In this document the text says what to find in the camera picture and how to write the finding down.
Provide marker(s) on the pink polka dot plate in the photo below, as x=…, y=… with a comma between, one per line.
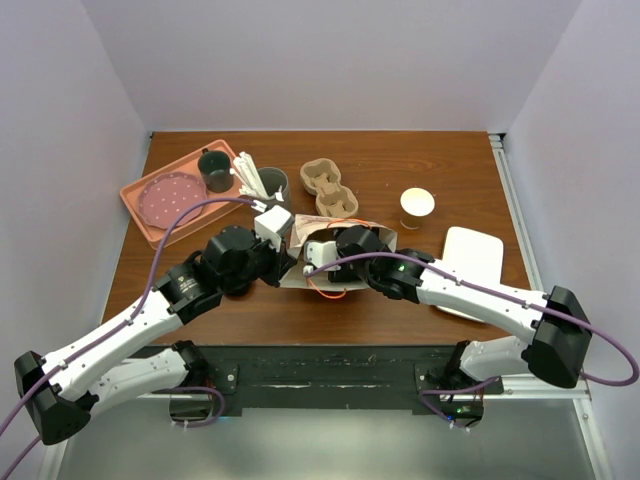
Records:
x=167, y=196

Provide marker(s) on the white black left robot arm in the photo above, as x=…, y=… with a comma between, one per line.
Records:
x=64, y=389

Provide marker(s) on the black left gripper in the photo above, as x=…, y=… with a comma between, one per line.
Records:
x=281, y=262

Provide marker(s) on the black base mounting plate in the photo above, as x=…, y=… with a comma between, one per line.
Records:
x=343, y=377

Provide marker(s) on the cream paper takeout bag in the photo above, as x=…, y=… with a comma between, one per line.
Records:
x=352, y=237

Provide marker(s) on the pink rectangular tray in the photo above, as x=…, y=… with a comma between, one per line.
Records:
x=194, y=221

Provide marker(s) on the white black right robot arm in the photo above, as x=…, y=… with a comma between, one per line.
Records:
x=551, y=349

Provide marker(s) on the white rectangular plate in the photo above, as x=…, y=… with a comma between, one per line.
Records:
x=473, y=255

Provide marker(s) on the cardboard two-cup carrier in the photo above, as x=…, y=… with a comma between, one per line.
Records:
x=322, y=179

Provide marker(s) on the dark green mug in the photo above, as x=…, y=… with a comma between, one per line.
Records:
x=215, y=169

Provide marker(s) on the grey cylindrical utensil holder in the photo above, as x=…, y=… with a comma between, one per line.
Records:
x=273, y=178

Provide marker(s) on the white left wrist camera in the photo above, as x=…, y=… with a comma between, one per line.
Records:
x=272, y=223

